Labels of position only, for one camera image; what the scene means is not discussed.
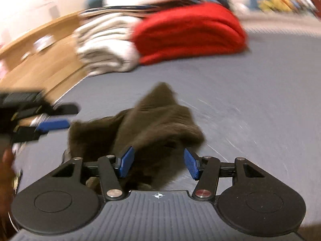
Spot brown corduroy pants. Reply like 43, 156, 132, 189
63, 83, 205, 190

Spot person left hand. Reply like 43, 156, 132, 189
1, 147, 16, 240

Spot cream folded blanket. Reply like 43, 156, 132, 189
72, 12, 142, 76

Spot red folded blanket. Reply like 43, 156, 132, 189
131, 2, 247, 65

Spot wooden bed frame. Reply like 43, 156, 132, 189
1, 12, 86, 102

